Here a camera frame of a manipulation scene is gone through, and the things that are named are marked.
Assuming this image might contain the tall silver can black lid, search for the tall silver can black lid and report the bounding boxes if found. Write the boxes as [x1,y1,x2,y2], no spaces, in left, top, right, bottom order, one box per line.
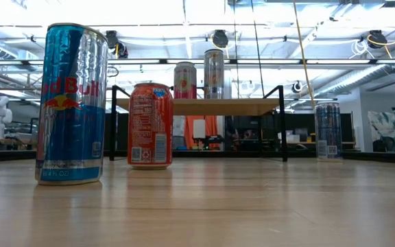
[203,48,225,100]

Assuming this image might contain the wooden shelf black metal legs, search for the wooden shelf black metal legs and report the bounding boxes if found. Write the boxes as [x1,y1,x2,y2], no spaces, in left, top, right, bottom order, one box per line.
[109,84,289,163]

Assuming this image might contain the red-orange Fanta can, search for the red-orange Fanta can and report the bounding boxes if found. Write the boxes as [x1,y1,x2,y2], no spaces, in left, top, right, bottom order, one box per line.
[127,82,174,171]

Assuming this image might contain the blue silver Red Bull can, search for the blue silver Red Bull can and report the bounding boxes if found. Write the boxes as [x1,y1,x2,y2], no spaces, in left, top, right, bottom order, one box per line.
[34,22,110,187]

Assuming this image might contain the dark blue patterned slim can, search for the dark blue patterned slim can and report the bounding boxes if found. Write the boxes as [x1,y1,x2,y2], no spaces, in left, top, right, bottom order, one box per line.
[314,101,344,163]

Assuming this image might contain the teal and white artwork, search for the teal and white artwork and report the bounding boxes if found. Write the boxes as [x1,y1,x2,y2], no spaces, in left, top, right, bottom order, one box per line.
[368,110,395,154]

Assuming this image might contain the yellow cable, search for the yellow cable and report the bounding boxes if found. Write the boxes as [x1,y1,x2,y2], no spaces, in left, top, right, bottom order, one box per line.
[291,0,318,111]

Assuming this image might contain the black aluminium table frame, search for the black aluminium table frame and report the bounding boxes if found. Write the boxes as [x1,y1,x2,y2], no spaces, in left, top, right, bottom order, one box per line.
[0,149,395,164]

